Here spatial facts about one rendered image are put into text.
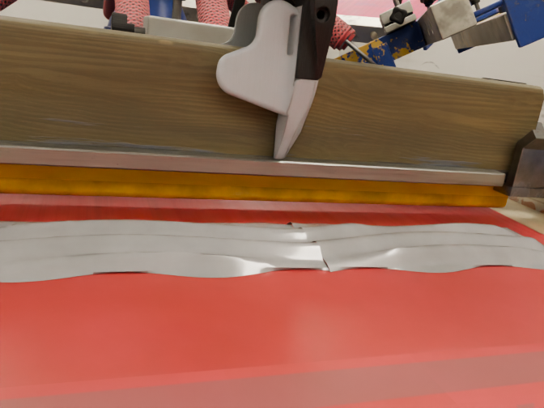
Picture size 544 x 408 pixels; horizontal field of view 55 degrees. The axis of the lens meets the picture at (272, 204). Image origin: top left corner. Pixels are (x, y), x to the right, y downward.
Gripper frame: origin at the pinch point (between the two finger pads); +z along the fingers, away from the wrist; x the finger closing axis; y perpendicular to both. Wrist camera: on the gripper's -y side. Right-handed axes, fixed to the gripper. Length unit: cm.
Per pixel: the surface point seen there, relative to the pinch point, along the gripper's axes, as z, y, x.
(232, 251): 4.9, 5.0, 8.8
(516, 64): -12, -200, -197
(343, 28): -10, -31, -58
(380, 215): 5.4, -8.1, 1.3
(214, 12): -9, -5, -49
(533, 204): 5.0, -25.2, -1.6
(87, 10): -13, 14, -413
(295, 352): 5.3, 4.7, 17.4
